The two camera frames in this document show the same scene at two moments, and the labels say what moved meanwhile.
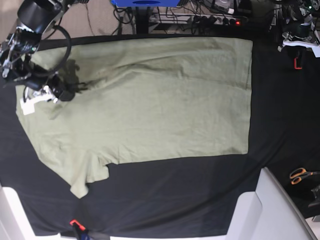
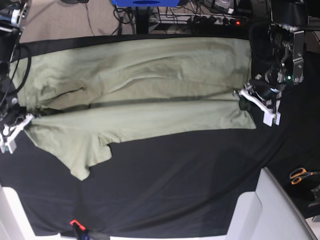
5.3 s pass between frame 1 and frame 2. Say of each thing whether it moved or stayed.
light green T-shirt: moved
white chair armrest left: stayed
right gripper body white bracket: moved
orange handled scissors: stayed
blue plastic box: stayed
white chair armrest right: stayed
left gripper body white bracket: moved
